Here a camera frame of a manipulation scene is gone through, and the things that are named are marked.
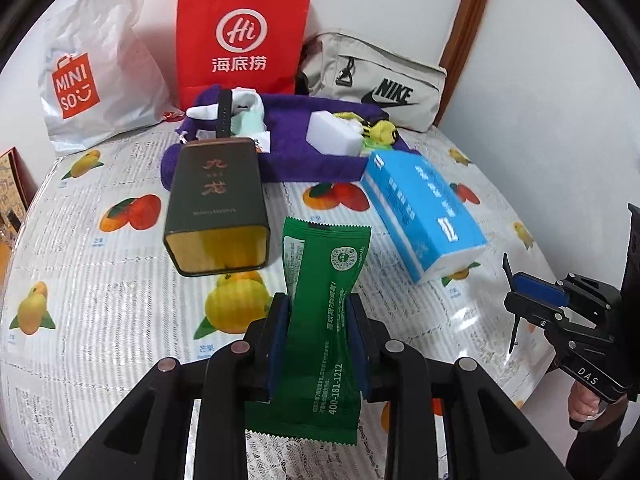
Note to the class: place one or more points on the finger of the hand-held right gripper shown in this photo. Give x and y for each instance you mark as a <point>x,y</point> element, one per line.
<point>537,287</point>

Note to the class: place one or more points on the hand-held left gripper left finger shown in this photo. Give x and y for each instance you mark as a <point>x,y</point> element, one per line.
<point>276,355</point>

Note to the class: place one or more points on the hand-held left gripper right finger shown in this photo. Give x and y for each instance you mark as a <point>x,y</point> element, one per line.
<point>359,350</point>

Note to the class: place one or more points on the green snack packet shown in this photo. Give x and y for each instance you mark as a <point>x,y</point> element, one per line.
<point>320,280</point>

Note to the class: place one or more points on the yellow and black knitted toy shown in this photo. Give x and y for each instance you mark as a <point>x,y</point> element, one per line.
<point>385,132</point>

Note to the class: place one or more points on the light green sock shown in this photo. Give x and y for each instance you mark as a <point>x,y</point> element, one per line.
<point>250,125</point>

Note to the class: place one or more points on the person's right hand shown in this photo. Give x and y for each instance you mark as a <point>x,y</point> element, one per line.
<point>585,405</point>

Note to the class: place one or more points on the blue tissue pack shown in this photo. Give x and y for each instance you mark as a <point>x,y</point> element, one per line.
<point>420,210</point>

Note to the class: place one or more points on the dark green tin box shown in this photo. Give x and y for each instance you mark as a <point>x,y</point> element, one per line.
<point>215,195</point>

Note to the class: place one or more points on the purple plush cloth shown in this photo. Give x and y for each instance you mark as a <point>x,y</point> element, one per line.
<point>300,165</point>

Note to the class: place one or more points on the green white small packet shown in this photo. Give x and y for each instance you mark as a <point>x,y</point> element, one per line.
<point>371,146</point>

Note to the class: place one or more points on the white sponge block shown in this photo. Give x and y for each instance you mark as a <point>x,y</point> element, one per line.
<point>330,132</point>

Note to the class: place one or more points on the white sock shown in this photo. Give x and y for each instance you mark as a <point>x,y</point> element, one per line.
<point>247,97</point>

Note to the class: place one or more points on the grey waist bag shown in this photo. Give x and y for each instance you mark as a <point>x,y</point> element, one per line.
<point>400,67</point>

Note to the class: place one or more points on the red white small wrapper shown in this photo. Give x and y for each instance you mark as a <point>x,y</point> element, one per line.
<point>172,115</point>

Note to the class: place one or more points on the red paper bag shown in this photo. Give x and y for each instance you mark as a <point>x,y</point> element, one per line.
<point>245,0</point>

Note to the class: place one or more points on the white plastic shopping bag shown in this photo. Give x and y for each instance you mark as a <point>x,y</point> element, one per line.
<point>110,25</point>

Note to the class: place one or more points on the wooden door frame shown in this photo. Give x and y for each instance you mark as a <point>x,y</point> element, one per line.
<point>470,25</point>

